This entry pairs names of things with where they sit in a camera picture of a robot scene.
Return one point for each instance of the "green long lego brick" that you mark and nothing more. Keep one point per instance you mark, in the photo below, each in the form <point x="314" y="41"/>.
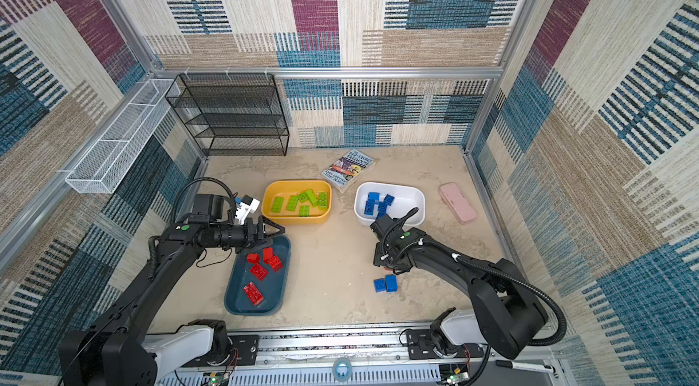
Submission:
<point x="293" y="203"/>

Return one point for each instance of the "dark teal plastic bin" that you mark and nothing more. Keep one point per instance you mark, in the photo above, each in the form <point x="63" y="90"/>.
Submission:
<point x="235" y="300"/>

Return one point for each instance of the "pink pencil case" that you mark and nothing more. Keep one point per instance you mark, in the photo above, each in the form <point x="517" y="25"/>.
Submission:
<point x="453" y="196"/>

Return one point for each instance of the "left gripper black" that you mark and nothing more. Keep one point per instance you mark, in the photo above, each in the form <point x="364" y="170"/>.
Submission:
<point x="258" y="239"/>

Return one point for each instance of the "paperback children's book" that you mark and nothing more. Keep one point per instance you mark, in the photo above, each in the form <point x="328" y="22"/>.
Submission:
<point x="344" y="171"/>

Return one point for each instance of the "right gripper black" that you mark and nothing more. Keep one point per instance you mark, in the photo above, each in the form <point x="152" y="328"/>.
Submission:
<point x="386" y="244"/>

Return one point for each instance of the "blue tall brick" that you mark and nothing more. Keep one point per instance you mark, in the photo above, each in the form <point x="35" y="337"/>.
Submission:
<point x="391" y="283"/>

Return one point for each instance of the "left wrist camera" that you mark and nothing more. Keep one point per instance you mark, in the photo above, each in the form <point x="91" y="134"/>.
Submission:
<point x="245" y="206"/>

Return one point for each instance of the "small green lego brick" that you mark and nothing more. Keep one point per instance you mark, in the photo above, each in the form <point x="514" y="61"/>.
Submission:
<point x="277" y="204"/>

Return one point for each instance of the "yellow plastic bin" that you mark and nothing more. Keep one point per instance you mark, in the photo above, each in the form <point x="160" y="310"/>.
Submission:
<point x="286" y="188"/>

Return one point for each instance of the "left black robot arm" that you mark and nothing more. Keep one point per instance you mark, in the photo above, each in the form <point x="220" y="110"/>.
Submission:
<point x="112" y="350"/>

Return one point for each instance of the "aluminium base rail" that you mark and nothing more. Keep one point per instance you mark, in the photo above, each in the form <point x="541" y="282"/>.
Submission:
<point x="393" y="354"/>

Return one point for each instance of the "black wire shelf rack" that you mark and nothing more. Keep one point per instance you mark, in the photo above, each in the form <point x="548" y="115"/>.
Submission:
<point x="237" y="114"/>

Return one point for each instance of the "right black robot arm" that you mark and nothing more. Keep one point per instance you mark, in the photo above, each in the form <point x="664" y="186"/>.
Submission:
<point x="511" y="314"/>

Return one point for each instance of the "red square lego brick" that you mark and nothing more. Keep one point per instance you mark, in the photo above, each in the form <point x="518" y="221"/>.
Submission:
<point x="275" y="263"/>

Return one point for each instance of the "white wire mesh basket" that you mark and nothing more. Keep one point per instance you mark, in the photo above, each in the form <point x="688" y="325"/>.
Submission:
<point x="111" y="157"/>

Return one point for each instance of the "white marker pen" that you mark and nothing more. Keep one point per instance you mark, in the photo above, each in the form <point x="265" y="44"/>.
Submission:
<point x="526" y="366"/>

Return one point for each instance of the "red long lego brick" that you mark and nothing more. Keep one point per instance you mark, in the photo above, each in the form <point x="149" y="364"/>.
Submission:
<point x="254" y="294"/>

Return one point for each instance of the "small red brick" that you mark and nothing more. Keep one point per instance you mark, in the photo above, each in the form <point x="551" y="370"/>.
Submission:
<point x="253" y="258"/>

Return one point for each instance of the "green long brick bottom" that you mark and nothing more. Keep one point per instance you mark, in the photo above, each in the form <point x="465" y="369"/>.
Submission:
<point x="323" y="200"/>

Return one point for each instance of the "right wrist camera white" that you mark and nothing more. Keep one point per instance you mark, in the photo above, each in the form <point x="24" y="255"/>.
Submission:
<point x="383" y="225"/>

